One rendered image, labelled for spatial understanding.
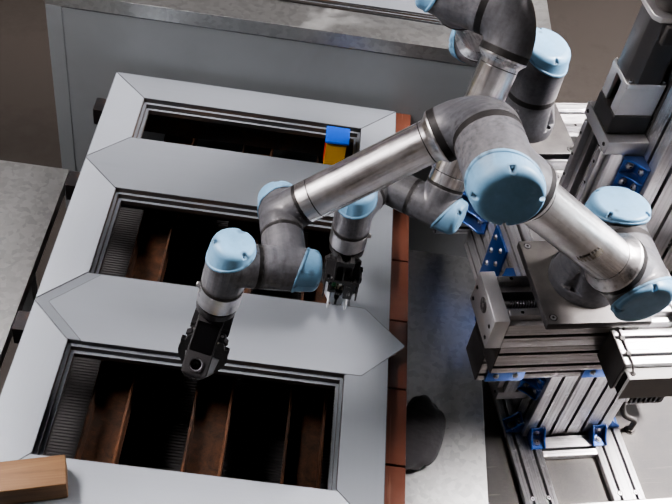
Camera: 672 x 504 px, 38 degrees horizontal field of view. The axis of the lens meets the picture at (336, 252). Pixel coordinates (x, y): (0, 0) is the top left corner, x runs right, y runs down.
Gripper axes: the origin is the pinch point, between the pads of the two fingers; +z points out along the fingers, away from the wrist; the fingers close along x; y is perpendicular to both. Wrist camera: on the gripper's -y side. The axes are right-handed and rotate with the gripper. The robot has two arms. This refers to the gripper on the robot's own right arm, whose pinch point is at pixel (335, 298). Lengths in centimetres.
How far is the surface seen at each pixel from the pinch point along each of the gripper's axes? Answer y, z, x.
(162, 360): 19.8, 2.9, -33.8
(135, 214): -47, 31, -53
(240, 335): 12.7, 0.6, -19.0
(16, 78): -163, 87, -125
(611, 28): -261, 87, 126
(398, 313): -1.1, 3.5, 14.4
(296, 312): 4.7, 0.6, -8.0
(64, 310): 12, 1, -55
